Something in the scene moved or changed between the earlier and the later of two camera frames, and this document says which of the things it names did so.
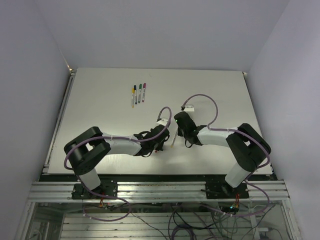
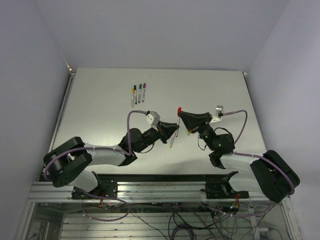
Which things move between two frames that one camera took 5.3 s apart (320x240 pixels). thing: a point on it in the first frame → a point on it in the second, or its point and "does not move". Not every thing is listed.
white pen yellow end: (133, 97) does not move
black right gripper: (179, 132) → (191, 120)
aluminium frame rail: (269, 190) does not move
